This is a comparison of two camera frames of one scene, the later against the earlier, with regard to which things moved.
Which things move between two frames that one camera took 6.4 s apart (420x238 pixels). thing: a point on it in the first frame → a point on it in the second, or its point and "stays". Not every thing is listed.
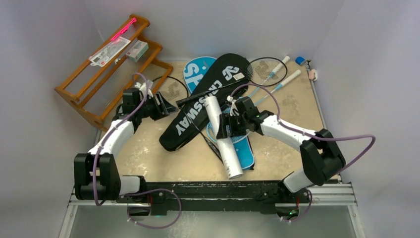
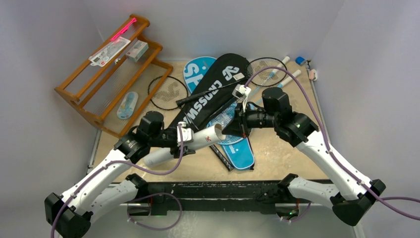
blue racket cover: [193, 69] stays
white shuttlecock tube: [232, 167] → [207, 137]
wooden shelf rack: [127, 58] stays
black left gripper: [163, 109] → [175, 150]
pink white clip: [312, 74] stays
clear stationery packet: [104, 55] stays
